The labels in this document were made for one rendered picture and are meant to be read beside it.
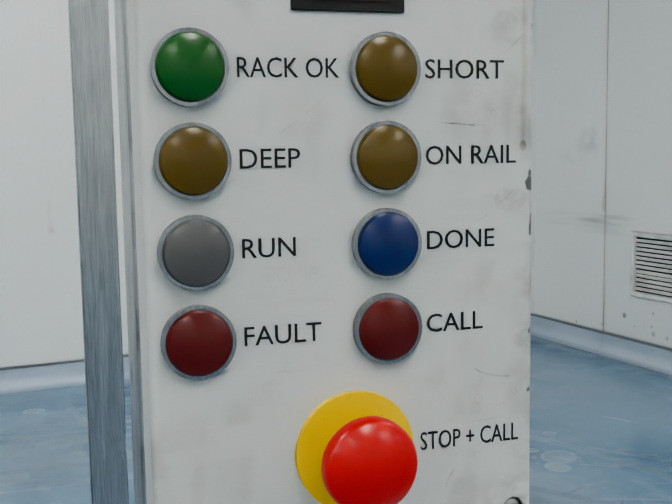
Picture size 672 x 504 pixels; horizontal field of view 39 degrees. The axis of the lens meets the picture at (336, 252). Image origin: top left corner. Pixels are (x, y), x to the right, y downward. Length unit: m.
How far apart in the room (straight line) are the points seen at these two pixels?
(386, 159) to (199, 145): 0.08
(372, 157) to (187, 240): 0.08
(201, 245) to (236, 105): 0.06
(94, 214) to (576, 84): 3.54
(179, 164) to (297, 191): 0.05
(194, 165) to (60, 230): 3.80
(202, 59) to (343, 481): 0.17
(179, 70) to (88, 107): 1.17
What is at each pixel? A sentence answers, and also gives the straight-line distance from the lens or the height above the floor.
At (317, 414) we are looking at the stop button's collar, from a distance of 0.40.
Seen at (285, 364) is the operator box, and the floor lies 0.91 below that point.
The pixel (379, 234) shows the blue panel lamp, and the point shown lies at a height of 0.96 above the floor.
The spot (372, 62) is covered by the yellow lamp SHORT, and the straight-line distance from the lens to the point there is 0.38.
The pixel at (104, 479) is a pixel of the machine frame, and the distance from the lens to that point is 1.62.
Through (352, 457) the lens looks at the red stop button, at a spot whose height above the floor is 0.88.
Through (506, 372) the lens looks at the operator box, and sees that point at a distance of 0.43.
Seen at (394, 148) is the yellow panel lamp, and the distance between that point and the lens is 0.39.
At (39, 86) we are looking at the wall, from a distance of 4.15.
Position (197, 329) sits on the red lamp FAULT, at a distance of 0.37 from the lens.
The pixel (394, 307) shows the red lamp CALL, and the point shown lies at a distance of 0.39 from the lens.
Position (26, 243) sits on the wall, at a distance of 4.15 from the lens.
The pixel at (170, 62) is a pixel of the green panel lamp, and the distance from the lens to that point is 0.37.
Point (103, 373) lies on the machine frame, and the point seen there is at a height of 0.64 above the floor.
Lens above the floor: 1.00
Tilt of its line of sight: 6 degrees down
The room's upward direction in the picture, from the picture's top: 1 degrees counter-clockwise
